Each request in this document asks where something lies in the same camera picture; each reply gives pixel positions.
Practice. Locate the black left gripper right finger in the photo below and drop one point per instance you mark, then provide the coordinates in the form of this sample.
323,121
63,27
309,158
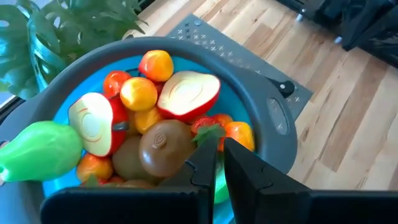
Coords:
264,205

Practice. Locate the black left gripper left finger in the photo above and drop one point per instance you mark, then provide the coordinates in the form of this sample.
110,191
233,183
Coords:
124,207

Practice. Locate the brown whole toy kiwi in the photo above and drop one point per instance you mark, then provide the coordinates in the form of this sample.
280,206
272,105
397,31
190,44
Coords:
127,160

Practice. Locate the brown toy kiwi half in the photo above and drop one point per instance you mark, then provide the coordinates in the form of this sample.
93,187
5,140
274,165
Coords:
164,147

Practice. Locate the red toy apple half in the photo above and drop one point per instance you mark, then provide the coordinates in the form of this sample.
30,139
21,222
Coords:
189,93
90,124

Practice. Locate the small orange toy fruit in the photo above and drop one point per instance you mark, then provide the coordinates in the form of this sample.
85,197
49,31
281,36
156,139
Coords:
147,119
138,93
223,119
113,81

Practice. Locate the red toy strawberry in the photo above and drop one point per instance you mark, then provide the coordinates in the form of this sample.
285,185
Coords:
205,124

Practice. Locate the blue collapsible colander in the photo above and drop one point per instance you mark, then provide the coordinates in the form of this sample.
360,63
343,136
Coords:
248,84

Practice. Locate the grey perforated metal shelf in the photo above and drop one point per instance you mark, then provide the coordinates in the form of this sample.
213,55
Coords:
217,46

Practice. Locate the green plant in white pot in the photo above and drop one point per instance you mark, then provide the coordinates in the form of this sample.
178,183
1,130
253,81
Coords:
62,25

